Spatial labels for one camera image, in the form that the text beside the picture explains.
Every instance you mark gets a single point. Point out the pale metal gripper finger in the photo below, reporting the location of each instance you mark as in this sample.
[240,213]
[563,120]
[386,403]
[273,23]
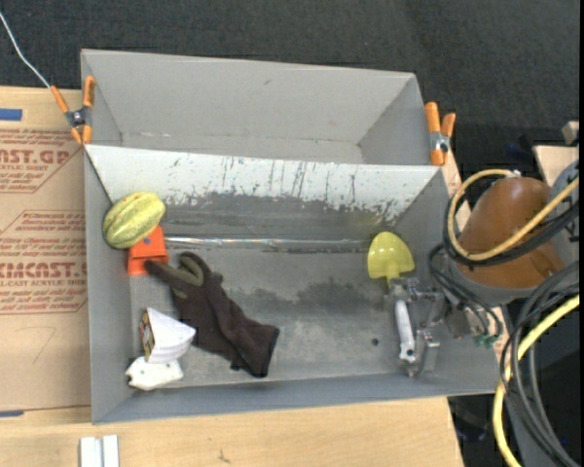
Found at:
[409,292]
[429,353]

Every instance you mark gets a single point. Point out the grey metal bin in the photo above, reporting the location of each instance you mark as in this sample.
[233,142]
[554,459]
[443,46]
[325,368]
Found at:
[297,304]

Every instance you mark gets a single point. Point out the dark brown glove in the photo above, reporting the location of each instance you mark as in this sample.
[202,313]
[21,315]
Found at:
[224,316]

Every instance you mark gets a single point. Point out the orange plastic block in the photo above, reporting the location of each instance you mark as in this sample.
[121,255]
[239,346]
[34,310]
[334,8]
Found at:
[146,256]

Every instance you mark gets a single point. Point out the white flat plastic piece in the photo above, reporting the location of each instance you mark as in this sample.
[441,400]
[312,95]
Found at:
[151,375]

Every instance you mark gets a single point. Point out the green yellow striped toy squash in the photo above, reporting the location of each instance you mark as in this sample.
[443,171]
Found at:
[132,220]

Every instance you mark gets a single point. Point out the brown cardboard board red print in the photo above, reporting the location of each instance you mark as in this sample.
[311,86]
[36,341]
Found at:
[39,348]

